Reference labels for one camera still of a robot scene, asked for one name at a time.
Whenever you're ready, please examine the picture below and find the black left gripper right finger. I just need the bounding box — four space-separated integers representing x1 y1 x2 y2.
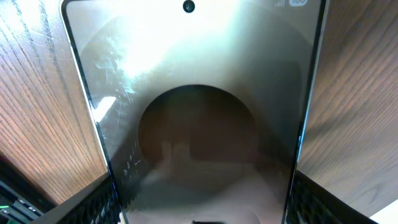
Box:
284 171 376 224

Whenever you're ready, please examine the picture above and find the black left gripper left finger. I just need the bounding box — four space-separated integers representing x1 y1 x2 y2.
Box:
32 174 121 224

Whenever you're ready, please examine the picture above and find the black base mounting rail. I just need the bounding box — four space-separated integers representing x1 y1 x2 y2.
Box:
1 156 56 223

